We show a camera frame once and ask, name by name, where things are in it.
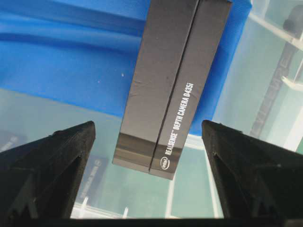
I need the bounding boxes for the clear plastic storage bin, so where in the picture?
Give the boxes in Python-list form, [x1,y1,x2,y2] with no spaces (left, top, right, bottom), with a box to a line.
[0,0,303,219]

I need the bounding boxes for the blue cloth bin liner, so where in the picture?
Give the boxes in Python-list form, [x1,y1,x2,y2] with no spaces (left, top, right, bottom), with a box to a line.
[0,0,255,138]

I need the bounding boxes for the black RealSense D435i box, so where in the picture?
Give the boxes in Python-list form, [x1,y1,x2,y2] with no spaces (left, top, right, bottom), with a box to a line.
[112,0,232,179]

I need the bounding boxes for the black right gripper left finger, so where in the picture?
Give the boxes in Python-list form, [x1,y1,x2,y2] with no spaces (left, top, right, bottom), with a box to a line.
[0,121,96,220]

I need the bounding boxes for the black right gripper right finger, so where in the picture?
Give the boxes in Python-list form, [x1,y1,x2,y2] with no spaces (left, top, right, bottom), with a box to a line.
[202,120,303,220]

